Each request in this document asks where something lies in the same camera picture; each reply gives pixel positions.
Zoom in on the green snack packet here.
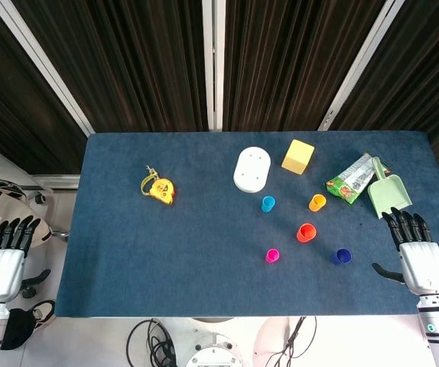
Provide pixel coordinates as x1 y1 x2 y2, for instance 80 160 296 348
324 152 391 206

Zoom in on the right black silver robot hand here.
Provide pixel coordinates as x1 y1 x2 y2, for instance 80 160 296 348
371 207 439 296

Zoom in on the yellow foam cube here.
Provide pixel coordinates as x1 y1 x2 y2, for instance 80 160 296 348
281 138 316 176

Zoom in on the red orange plastic cup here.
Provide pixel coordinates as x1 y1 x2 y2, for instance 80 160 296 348
296 223 317 244

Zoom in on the blue table cloth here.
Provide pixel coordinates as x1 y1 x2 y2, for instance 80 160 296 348
54 132 439 318

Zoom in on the dark brown curtain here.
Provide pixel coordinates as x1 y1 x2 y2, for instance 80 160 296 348
330 0 439 179
11 0 210 134
222 0 387 132
0 0 89 175

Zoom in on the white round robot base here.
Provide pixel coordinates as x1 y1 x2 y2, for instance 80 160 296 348
184 332 243 367

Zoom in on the pale pink rounded panel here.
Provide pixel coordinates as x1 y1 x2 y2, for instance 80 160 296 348
252 317 318 367

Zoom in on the white partition post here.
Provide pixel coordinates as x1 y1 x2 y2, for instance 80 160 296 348
317 0 396 132
0 0 96 137
202 0 226 133

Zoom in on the yellow tape measure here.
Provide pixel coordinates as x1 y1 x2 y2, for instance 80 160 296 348
140 164 177 207

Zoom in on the dark blue plastic cup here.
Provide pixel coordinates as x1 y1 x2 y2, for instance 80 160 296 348
331 248 353 265

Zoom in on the white black sneaker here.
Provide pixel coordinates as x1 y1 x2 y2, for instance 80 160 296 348
31 300 57 330

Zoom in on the yellow plastic cup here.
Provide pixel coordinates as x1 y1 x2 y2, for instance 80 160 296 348
308 193 327 213

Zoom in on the pale green dustpan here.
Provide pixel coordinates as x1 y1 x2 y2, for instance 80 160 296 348
367 156 413 219

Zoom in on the black cable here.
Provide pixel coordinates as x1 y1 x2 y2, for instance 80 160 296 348
126 317 178 367
268 316 318 367

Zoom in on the white oval board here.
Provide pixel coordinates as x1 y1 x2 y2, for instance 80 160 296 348
233 145 273 194

